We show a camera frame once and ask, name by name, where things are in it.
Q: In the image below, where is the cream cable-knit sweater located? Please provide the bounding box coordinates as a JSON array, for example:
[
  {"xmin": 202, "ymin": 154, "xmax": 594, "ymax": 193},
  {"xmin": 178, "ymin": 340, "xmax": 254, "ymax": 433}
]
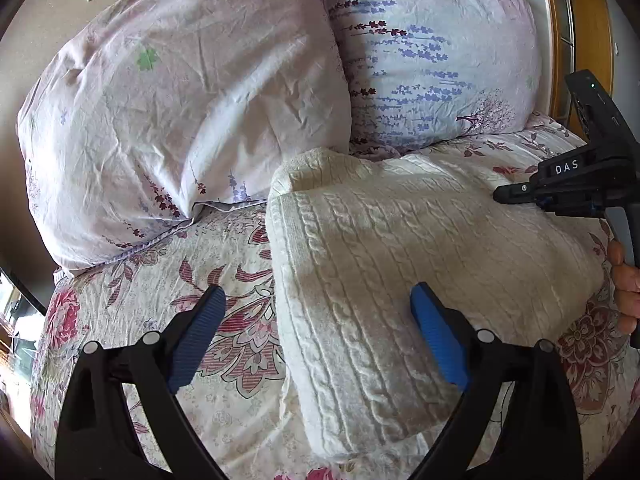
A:
[{"xmin": 266, "ymin": 148, "xmax": 606, "ymax": 460}]

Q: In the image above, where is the person's right hand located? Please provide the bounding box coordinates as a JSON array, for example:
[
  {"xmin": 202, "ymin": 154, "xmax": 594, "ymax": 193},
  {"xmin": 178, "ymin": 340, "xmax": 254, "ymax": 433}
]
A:
[{"xmin": 608, "ymin": 240, "xmax": 640, "ymax": 335}]

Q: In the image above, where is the pink lavender-print right pillow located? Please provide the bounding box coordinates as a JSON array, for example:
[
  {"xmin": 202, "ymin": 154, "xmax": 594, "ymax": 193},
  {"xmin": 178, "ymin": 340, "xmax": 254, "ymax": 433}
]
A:
[{"xmin": 324, "ymin": 0, "xmax": 541, "ymax": 158}]

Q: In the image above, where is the wooden padded headboard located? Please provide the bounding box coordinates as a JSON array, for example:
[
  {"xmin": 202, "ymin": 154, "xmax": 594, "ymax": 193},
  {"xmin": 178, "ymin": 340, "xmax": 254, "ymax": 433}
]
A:
[{"xmin": 527, "ymin": 0, "xmax": 614, "ymax": 138}]

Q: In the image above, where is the pink floral left pillow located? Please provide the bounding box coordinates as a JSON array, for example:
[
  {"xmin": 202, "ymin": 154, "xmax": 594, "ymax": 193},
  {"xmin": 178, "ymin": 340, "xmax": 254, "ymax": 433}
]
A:
[{"xmin": 16, "ymin": 0, "xmax": 352, "ymax": 273}]

